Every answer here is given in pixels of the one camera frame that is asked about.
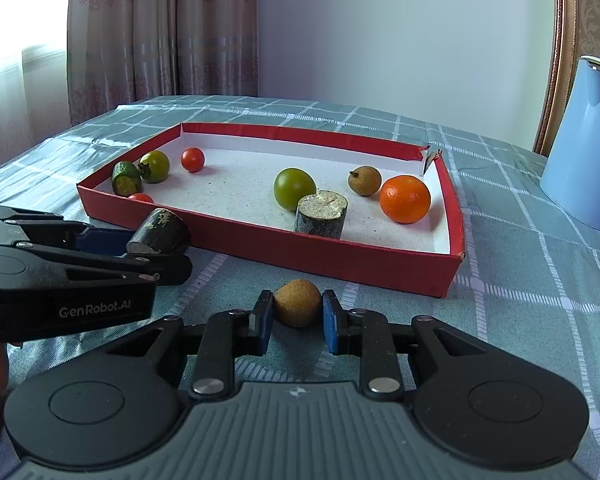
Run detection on red cardboard box tray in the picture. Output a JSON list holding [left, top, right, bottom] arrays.
[[76, 122, 466, 300]]

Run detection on orange mandarin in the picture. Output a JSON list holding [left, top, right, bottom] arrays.
[[379, 175, 432, 225]]

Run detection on brown longan with stem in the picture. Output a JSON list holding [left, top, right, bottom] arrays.
[[348, 166, 383, 197]]

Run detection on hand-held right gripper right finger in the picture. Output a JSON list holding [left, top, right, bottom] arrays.
[[321, 288, 486, 403]]

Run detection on gold framed upholstered chair back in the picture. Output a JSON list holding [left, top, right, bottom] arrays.
[[532, 0, 600, 157]]

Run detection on green tomato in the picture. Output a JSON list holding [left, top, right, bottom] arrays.
[[273, 168, 316, 211], [138, 150, 171, 184]]

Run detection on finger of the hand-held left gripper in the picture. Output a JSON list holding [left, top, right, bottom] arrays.
[[0, 203, 136, 257], [55, 254, 193, 287]]

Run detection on round brown longan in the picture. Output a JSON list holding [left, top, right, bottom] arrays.
[[273, 279, 323, 329]]

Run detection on thick dark sugarcane piece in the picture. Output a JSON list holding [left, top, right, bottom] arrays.
[[293, 190, 349, 240]]

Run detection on beige patterned curtain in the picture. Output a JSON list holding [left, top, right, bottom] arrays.
[[67, 0, 260, 128]]

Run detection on green cucumber piece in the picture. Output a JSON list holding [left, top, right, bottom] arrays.
[[112, 161, 142, 197]]

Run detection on short dark sugarcane piece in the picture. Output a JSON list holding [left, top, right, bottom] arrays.
[[126, 207, 192, 257]]

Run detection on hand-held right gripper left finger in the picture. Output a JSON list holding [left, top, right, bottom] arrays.
[[107, 289, 276, 401]]

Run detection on blue electric kettle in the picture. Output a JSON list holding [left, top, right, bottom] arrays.
[[539, 55, 600, 232]]

